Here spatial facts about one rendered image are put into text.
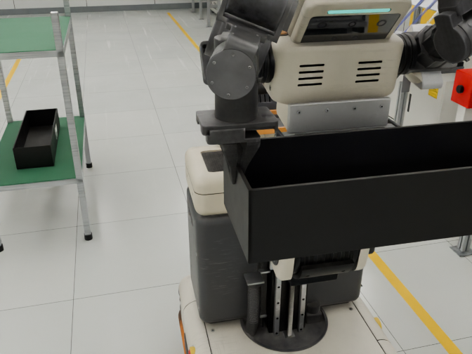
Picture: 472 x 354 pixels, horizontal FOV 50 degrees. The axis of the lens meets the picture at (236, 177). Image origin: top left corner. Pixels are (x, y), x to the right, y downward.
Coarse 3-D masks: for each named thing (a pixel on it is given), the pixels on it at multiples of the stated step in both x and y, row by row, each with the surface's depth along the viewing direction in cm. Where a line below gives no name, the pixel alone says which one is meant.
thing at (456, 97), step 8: (456, 72) 252; (464, 72) 246; (456, 80) 252; (464, 80) 246; (456, 88) 250; (464, 88) 247; (456, 96) 254; (464, 96) 248; (464, 104) 248; (464, 112) 252; (456, 120) 259; (464, 120) 254
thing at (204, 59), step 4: (200, 44) 100; (204, 44) 100; (200, 48) 100; (204, 48) 102; (200, 52) 100; (200, 56) 101; (204, 56) 100; (208, 56) 100; (204, 60) 100; (208, 60) 100; (204, 64) 100; (204, 68) 99; (204, 72) 99; (204, 76) 99; (204, 80) 99; (260, 80) 102
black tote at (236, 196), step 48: (288, 144) 81; (336, 144) 83; (384, 144) 85; (432, 144) 87; (240, 192) 69; (288, 192) 65; (336, 192) 67; (384, 192) 68; (432, 192) 70; (240, 240) 72; (288, 240) 68; (336, 240) 70; (384, 240) 72
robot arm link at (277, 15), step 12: (228, 0) 60; (240, 0) 60; (252, 0) 60; (264, 0) 59; (276, 0) 59; (288, 0) 60; (228, 12) 62; (240, 12) 61; (252, 12) 60; (264, 12) 60; (276, 12) 60; (264, 24) 62; (276, 24) 61
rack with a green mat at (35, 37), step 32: (64, 0) 285; (0, 32) 247; (32, 32) 247; (64, 32) 247; (0, 64) 292; (64, 64) 217; (64, 96) 223; (64, 128) 299; (0, 160) 258; (64, 160) 258
